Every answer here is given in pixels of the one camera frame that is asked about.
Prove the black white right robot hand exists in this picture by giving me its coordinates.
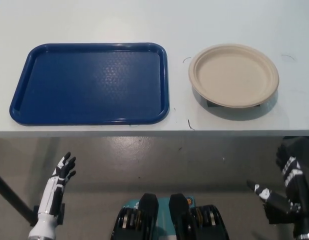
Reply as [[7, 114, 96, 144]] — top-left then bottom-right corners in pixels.
[[246, 147, 309, 236]]

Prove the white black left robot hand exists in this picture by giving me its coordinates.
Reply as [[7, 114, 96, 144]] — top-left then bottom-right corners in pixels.
[[28, 151, 77, 237]]

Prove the beige paper plate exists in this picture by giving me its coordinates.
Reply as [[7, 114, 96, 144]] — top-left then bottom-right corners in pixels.
[[187, 43, 280, 109]]

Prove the blue plastic tray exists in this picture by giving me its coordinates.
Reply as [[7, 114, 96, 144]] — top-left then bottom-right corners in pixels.
[[9, 42, 171, 126]]

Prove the black table leg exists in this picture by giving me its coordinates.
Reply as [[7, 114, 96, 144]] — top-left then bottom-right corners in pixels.
[[0, 169, 37, 226]]

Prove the grey perforated plastic basket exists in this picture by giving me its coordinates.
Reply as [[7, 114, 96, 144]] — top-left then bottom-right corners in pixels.
[[193, 84, 279, 109]]

